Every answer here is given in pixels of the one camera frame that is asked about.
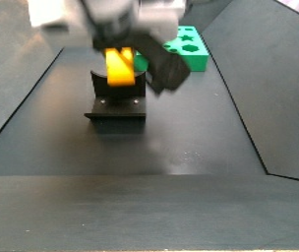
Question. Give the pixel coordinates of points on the black curved fixture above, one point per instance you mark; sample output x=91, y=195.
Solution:
x=119, y=107

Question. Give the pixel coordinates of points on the yellow rectangular block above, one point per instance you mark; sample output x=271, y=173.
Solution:
x=120, y=67

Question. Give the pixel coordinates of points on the green shape sorter board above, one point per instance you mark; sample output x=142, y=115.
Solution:
x=187, y=44

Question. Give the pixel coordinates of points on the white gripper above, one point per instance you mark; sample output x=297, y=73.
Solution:
x=72, y=22

